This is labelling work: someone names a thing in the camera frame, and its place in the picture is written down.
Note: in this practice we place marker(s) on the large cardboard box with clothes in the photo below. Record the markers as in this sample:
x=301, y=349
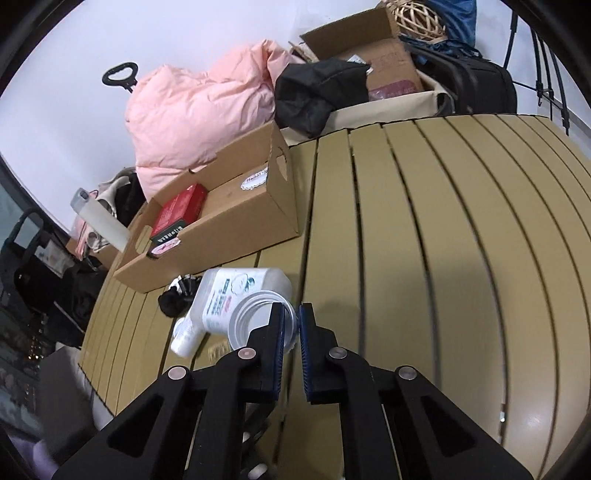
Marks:
x=104, y=254

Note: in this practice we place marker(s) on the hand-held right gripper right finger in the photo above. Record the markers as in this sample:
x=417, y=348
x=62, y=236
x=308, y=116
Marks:
x=305, y=353

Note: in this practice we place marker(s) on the beige fabric bin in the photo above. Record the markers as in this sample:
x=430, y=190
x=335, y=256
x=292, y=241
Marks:
x=392, y=110

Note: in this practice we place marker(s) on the white thermos bottle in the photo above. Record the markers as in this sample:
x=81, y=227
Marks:
x=102, y=222

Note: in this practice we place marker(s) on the black suitcase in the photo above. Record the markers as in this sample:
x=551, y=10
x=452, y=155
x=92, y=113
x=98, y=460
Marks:
x=485, y=87

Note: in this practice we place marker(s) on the blue bag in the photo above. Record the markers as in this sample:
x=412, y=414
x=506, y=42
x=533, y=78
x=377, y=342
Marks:
x=457, y=23

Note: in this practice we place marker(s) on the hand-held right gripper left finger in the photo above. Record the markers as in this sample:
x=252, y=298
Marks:
x=277, y=353

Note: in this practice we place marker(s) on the black tripod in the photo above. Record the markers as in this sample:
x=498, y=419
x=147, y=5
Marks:
x=538, y=69

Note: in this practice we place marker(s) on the black garment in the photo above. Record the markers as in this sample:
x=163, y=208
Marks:
x=131, y=198

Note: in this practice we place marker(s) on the black cloth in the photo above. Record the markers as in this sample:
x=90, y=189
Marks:
x=314, y=97

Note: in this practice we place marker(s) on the red flat box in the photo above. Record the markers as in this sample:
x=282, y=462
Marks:
x=181, y=207

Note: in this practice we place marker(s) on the shallow cardboard box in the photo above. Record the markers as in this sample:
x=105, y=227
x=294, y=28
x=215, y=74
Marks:
x=258, y=226

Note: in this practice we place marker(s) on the black jacket pile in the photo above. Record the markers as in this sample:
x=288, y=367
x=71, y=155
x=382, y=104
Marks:
x=83, y=295

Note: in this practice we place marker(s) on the clear plastic cup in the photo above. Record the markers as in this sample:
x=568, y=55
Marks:
x=247, y=316

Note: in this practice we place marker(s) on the white bottle with green label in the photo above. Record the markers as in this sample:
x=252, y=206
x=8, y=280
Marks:
x=221, y=293

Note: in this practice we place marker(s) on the wicker ball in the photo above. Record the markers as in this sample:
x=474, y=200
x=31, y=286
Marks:
x=415, y=21

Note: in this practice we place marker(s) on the pink duvet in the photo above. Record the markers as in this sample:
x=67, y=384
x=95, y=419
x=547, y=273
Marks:
x=194, y=110

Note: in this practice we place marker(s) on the open brown cardboard box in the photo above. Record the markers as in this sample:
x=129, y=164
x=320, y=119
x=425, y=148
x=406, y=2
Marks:
x=390, y=64

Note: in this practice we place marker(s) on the beige clothes pile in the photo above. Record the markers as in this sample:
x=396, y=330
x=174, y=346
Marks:
x=111, y=191

